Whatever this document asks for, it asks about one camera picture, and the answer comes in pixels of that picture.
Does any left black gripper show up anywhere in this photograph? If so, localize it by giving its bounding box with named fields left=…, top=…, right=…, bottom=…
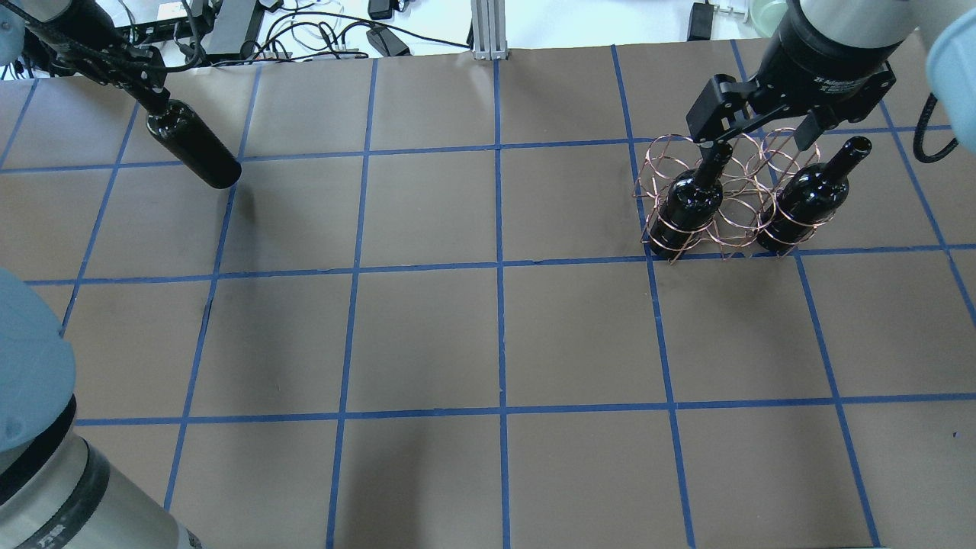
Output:
left=22, top=1, right=170, bottom=114

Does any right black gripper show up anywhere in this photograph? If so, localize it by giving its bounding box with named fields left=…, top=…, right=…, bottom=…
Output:
left=686, top=8, right=898, bottom=152

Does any dark wine bottle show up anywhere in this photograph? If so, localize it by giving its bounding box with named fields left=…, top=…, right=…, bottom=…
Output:
left=146, top=100, right=242, bottom=190
left=648, top=143, right=734, bottom=260

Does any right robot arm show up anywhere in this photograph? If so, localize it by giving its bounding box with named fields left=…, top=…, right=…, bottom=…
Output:
left=686, top=1, right=975, bottom=150

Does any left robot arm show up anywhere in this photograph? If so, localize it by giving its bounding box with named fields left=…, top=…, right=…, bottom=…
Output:
left=2, top=1, right=241, bottom=548

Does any dark wine bottle in basket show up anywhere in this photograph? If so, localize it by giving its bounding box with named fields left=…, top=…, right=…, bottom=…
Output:
left=648, top=143, right=734, bottom=260

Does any green bowl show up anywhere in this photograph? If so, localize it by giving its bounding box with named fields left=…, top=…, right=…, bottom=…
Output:
left=747, top=0, right=790, bottom=37

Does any black power adapter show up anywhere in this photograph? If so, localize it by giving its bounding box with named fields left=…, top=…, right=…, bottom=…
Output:
left=366, top=27, right=412, bottom=58

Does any copper wire wine basket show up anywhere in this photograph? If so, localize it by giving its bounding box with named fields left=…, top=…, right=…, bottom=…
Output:
left=632, top=127, right=826, bottom=263

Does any black braided cable right arm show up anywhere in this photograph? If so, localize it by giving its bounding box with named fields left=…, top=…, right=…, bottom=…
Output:
left=913, top=91, right=951, bottom=164

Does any aluminium frame post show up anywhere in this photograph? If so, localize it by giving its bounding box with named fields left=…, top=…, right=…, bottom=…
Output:
left=470, top=0, right=509, bottom=60

